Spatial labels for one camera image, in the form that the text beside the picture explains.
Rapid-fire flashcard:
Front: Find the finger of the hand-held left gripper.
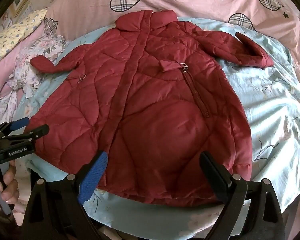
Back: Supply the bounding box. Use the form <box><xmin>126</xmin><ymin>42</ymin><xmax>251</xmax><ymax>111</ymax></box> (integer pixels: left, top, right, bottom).
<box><xmin>0</xmin><ymin>118</ymin><xmax>30</xmax><ymax>133</ymax></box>
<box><xmin>1</xmin><ymin>124</ymin><xmax>50</xmax><ymax>146</ymax></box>

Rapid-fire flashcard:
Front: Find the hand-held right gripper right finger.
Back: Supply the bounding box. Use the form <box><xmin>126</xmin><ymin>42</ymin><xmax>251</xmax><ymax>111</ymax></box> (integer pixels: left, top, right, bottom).
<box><xmin>199</xmin><ymin>151</ymin><xmax>290</xmax><ymax>240</ymax></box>

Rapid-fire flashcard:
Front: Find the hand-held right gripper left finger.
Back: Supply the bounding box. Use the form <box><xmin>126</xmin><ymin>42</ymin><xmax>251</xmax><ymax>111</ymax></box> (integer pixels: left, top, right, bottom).
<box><xmin>21</xmin><ymin>151</ymin><xmax>108</xmax><ymax>240</ymax></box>

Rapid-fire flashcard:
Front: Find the red quilted jacket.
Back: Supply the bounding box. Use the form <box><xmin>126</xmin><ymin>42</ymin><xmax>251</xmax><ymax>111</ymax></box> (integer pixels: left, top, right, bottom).
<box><xmin>24</xmin><ymin>9</ymin><xmax>275</xmax><ymax>207</ymax></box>

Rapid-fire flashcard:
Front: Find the person's left hand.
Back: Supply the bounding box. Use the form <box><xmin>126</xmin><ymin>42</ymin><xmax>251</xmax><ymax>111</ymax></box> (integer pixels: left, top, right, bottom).
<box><xmin>0</xmin><ymin>159</ymin><xmax>20</xmax><ymax>205</ymax></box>

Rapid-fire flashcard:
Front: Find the white floral ruffled cloth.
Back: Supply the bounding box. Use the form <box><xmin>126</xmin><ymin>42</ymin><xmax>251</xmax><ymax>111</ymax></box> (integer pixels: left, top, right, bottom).
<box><xmin>0</xmin><ymin>33</ymin><xmax>71</xmax><ymax>132</ymax></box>

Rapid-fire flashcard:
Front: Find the light blue floral bedsheet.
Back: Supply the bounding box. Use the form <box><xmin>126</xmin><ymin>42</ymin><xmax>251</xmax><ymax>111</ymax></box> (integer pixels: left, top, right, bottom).
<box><xmin>5</xmin><ymin>17</ymin><xmax>300</xmax><ymax>240</ymax></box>

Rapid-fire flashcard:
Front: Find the pale yellow floral pillow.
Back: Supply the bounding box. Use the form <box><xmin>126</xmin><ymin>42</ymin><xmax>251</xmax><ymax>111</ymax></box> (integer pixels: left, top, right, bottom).
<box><xmin>0</xmin><ymin>8</ymin><xmax>48</xmax><ymax>66</ymax></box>

